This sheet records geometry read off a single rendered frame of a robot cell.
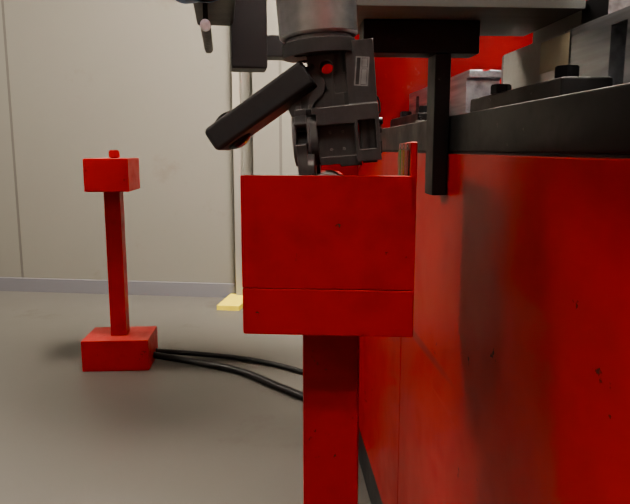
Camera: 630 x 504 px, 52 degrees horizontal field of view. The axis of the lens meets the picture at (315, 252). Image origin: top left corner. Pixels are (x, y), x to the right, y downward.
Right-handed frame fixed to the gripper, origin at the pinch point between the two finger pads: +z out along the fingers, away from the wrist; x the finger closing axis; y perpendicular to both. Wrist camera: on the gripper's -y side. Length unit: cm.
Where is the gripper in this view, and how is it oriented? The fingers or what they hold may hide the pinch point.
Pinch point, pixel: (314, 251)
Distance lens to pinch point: 64.1
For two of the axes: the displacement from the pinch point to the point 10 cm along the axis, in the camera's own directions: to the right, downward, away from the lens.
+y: 9.9, -0.7, -0.9
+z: 0.8, 9.9, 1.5
